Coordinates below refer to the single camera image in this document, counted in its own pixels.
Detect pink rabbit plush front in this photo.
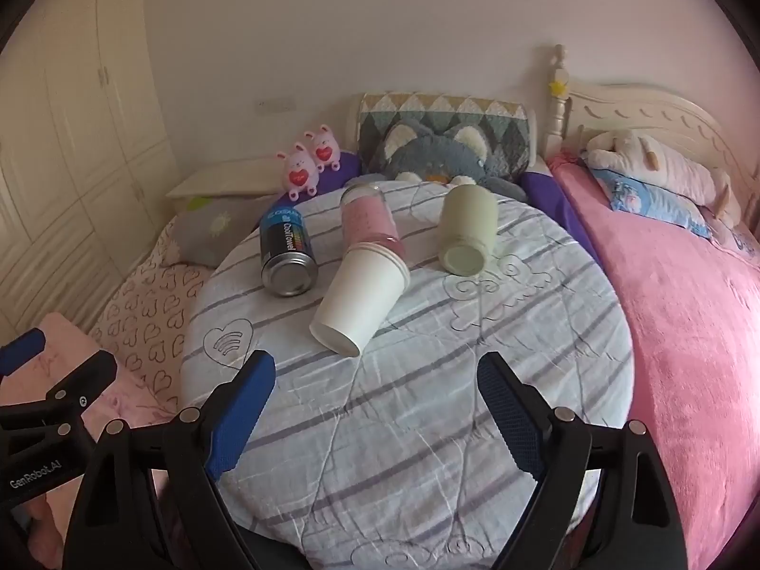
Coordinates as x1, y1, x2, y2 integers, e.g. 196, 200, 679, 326
275, 142, 320, 202

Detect grey flower pillow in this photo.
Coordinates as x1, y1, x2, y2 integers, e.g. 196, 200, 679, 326
162, 196, 279, 269

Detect cream wooden headboard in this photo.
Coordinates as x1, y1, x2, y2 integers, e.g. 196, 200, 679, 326
540, 44, 759, 215

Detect striped light blue quilt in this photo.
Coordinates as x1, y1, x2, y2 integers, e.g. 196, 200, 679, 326
180, 181, 634, 569

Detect pale green cup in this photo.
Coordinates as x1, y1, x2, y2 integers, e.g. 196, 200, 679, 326
438, 184, 499, 276

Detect pink rabbit plush back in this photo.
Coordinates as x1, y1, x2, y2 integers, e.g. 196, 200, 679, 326
304, 125, 342, 172

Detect white paper cup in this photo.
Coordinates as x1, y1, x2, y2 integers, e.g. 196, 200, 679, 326
309, 242, 411, 358

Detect blue cartoon pillow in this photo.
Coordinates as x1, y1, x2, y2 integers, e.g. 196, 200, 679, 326
590, 169, 711, 239

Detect pink rabbit plush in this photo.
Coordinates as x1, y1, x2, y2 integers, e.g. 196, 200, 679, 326
304, 125, 342, 172
275, 142, 320, 202

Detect diamond pattern cushion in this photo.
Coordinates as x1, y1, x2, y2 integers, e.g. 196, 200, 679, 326
354, 91, 537, 181

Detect pink glass cup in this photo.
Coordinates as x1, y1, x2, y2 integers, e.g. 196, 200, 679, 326
340, 184, 406, 259

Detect white pink plush animal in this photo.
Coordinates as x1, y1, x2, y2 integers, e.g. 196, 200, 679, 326
585, 130, 742, 228

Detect purple pillow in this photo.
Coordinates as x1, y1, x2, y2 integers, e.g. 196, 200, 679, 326
317, 152, 362, 196

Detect cream wardrobe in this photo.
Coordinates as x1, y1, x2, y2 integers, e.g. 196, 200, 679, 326
1, 0, 179, 338

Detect grey cat plush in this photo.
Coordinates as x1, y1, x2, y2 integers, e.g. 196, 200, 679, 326
370, 120, 528, 202

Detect blue black metal cup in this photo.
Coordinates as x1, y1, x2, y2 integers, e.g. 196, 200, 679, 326
259, 206, 318, 297

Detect pink fleece blanket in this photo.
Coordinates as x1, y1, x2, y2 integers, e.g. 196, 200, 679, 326
549, 154, 759, 569

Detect heart pattern bed sheet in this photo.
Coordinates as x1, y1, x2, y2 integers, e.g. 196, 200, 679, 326
89, 221, 211, 414

